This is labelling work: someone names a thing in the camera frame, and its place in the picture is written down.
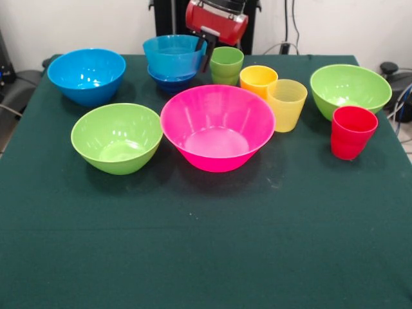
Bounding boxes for small light blue bowl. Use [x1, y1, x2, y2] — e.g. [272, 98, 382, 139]
[142, 34, 209, 81]

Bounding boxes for bundle of floor cables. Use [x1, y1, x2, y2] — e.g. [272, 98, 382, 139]
[386, 82, 412, 136]

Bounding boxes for small dark blue bowl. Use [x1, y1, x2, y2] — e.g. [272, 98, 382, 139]
[147, 64, 198, 95]

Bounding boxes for grey pedestal foot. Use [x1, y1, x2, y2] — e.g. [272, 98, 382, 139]
[379, 61, 412, 109]
[9, 69, 44, 112]

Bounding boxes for red plastic cup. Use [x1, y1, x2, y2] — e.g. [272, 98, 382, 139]
[331, 106, 379, 161]

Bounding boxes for orange-yellow plastic cup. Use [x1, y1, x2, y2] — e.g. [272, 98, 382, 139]
[239, 65, 279, 100]

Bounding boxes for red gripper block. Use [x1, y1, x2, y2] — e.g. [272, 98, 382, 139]
[185, 0, 249, 73]

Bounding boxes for green plastic bowl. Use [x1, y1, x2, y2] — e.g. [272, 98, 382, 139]
[70, 102, 164, 176]
[310, 64, 393, 122]

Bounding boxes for large pink plastic bowl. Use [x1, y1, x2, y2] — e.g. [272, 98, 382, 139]
[160, 84, 276, 174]

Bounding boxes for dark green tablecloth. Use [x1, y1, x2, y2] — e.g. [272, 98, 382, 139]
[0, 53, 412, 309]

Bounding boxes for green plastic cup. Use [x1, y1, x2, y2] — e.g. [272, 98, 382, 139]
[209, 46, 245, 87]

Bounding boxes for large blue plastic bowl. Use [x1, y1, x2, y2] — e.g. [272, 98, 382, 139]
[47, 48, 127, 108]

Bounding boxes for pale yellow translucent cup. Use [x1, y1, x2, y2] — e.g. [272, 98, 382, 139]
[267, 79, 308, 133]

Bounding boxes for black wall plug cable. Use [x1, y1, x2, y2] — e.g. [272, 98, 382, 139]
[262, 0, 300, 55]

